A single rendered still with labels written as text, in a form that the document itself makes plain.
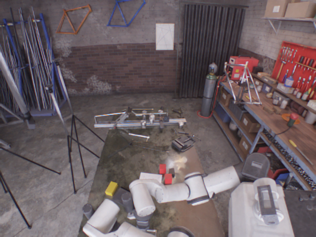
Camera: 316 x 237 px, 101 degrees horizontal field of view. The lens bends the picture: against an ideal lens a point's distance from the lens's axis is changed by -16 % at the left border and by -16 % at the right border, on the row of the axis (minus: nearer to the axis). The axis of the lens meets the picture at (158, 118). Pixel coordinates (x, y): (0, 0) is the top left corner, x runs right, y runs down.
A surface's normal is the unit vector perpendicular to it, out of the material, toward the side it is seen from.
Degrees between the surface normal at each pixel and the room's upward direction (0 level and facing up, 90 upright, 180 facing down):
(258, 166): 30
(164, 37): 90
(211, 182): 34
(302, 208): 11
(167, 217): 0
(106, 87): 90
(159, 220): 0
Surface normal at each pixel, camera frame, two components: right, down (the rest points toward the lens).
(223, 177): -0.40, -0.47
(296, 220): -0.19, -0.83
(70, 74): 0.06, 0.55
